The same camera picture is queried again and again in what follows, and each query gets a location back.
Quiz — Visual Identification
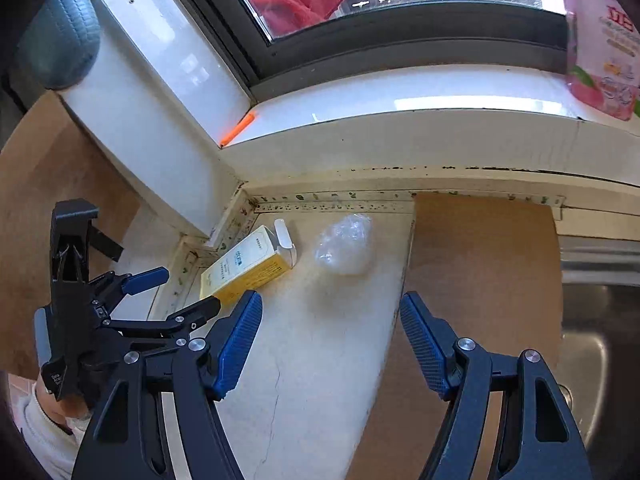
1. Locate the pink detergent pouch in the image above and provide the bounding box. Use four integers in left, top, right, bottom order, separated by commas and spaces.
562, 0, 640, 122

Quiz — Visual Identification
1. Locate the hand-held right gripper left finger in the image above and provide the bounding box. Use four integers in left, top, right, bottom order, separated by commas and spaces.
70, 290, 263, 480

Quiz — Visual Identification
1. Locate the dark framed window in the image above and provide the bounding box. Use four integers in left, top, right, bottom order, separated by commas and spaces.
155, 0, 576, 91

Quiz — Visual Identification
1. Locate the stainless steel sink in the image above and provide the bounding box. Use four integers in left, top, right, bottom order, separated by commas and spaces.
555, 235, 640, 461

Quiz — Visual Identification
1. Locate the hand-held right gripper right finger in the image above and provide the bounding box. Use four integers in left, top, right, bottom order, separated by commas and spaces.
399, 291, 593, 480

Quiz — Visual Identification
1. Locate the person's left forearm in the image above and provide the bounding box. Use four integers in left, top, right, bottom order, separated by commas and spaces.
15, 382, 93, 480

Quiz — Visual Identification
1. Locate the wooden wall cabinet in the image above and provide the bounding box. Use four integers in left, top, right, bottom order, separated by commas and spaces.
0, 90, 141, 376

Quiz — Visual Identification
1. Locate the black cabinet handle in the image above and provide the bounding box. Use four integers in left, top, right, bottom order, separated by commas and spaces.
87, 222, 124, 262

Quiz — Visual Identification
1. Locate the red cloth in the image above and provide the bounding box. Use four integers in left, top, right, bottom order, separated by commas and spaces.
235, 0, 346, 38

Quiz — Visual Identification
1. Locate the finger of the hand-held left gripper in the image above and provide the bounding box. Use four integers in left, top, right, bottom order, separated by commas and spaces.
90, 266, 170, 312
107, 296, 222, 350

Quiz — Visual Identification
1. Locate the blue-grey hanging holder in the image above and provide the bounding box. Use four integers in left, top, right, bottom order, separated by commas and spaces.
17, 0, 101, 92

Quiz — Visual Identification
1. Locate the clear plastic bag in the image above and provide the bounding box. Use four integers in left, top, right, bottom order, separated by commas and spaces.
314, 212, 375, 276

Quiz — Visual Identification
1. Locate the yellow white carton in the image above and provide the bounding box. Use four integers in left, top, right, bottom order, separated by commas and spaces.
199, 219, 298, 307

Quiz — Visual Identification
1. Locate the brown flat board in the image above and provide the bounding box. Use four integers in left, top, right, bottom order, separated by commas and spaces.
345, 192, 563, 480

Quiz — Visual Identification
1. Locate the orange plastic strip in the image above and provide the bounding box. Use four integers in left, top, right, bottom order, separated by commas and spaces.
219, 112, 257, 147

